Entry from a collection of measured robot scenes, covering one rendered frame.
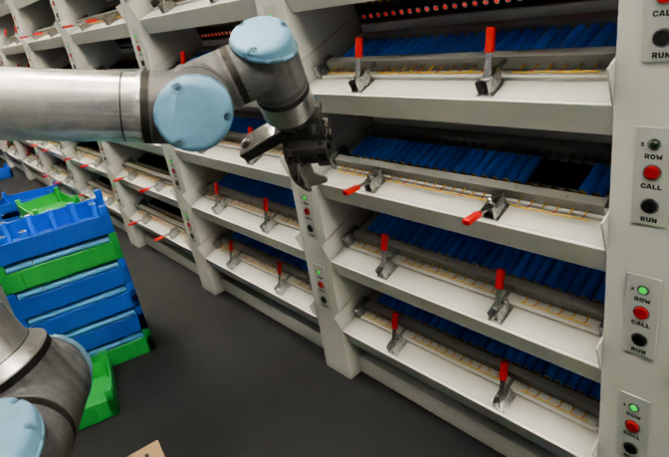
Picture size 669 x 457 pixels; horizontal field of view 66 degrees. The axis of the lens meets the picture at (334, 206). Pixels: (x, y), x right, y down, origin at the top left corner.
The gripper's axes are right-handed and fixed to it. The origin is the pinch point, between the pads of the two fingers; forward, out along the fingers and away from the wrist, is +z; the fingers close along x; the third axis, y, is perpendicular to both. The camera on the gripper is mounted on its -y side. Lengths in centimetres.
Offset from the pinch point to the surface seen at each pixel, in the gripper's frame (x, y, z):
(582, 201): -19, 46, -16
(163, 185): 44, -72, 59
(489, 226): -18.1, 33.5, -8.9
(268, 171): 12.9, -13.9, 13.4
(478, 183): -10.2, 32.6, -9.4
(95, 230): 6, -66, 25
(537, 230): -21.2, 39.8, -12.3
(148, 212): 50, -94, 85
